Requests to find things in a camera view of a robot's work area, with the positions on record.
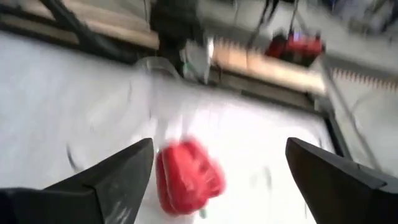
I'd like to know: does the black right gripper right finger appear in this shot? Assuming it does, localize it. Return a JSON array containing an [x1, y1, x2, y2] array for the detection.
[[285, 137, 398, 224]]

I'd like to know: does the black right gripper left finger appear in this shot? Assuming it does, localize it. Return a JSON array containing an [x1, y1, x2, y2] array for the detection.
[[0, 138, 155, 224]]

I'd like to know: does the red bell pepper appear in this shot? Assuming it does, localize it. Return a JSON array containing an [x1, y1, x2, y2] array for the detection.
[[155, 136, 226, 218]]

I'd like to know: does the clear plastic basket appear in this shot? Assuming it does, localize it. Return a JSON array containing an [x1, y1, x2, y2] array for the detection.
[[132, 55, 183, 83]]

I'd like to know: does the wooden table board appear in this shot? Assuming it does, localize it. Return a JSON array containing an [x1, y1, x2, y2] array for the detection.
[[0, 0, 327, 96]]

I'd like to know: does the red black crate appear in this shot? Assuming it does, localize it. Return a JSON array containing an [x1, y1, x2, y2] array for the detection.
[[266, 30, 326, 66]]

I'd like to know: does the black aluminium table frame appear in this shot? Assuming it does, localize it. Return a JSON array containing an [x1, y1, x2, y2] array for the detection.
[[0, 0, 355, 162]]

